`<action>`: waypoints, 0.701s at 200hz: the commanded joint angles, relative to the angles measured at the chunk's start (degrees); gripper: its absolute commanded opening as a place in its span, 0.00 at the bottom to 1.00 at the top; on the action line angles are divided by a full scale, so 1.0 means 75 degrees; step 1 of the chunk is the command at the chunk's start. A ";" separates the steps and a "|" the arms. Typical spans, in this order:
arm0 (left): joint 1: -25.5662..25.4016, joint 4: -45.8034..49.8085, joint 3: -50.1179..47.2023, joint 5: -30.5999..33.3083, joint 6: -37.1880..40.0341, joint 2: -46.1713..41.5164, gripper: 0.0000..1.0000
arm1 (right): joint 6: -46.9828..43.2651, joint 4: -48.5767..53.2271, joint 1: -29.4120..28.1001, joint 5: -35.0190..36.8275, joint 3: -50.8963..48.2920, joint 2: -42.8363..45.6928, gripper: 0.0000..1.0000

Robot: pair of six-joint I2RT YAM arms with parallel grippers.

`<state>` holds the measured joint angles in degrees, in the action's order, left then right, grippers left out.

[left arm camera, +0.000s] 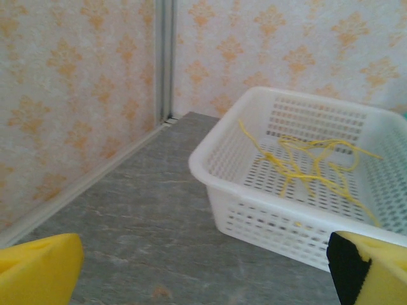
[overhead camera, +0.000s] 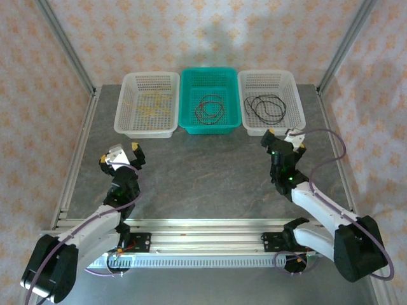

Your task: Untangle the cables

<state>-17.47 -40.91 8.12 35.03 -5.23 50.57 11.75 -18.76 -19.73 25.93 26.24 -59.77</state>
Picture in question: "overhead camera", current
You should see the black cable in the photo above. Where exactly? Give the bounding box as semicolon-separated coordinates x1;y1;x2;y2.
252;94;286;123
244;95;271;121

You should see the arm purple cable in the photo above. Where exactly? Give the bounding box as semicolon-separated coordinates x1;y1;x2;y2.
273;128;396;281
24;161;143;305

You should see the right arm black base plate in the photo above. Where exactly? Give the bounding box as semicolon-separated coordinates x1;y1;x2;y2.
260;231;319;254

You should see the white perforated plastic basket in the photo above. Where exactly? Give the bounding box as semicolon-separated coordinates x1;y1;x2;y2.
237;69;307;137
113;71;181;139

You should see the green perforated plastic basket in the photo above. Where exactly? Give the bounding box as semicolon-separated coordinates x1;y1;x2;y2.
177;67;242;135

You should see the aluminium table side rail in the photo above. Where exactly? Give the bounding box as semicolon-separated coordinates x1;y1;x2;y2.
50;87;101;229
316;84;363;229

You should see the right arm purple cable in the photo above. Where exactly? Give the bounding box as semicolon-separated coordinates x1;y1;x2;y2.
273;128;396;281

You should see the bundle of coloured cables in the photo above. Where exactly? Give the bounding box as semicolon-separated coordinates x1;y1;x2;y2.
194;94;226;126

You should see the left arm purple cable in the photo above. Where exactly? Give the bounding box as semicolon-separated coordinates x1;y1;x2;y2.
24;161;143;305

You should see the aluminium mounting rail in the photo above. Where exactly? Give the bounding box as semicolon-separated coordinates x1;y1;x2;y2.
33;217;382;257

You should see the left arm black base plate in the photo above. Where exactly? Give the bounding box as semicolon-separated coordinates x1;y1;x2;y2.
122;233;151;254

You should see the grey slotted cable duct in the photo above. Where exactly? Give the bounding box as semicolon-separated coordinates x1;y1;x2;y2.
88;254;319;270

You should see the aluminium frame post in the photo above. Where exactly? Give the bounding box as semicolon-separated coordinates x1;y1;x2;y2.
34;0;98;96
316;0;379;95

